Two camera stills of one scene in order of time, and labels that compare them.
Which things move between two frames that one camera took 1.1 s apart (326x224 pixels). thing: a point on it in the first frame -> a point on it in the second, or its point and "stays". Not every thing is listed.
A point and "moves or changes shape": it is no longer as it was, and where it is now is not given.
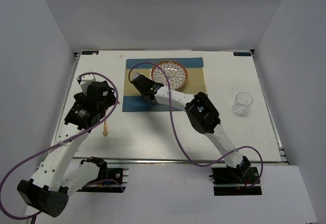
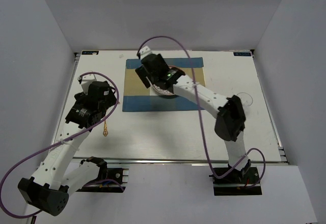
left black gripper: [110, 99] stays
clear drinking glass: [243, 101] stays
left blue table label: [89, 52] stays
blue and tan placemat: [133, 101] stays
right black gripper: [151, 81] -> [141, 71]
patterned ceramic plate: [177, 73] moves or changes shape
